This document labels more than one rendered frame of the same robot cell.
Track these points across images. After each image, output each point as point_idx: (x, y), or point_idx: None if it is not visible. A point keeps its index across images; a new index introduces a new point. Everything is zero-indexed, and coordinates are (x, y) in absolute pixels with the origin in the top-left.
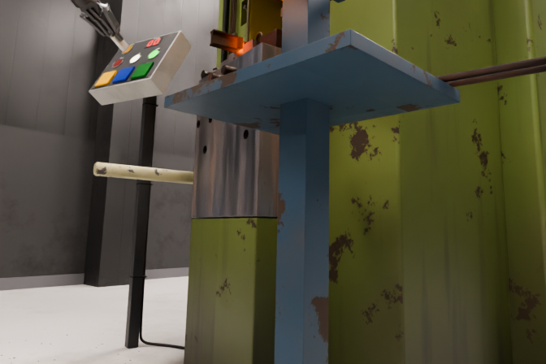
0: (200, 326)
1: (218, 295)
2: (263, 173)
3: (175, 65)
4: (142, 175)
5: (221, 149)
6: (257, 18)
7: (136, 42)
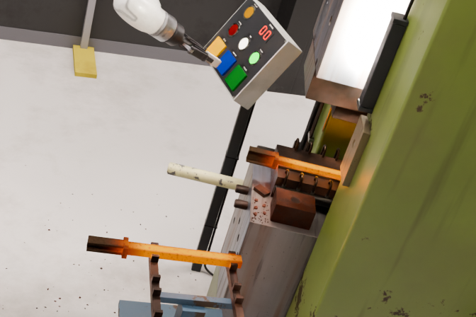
0: None
1: None
2: None
3: (272, 78)
4: (207, 182)
5: (231, 244)
6: None
7: (259, 8)
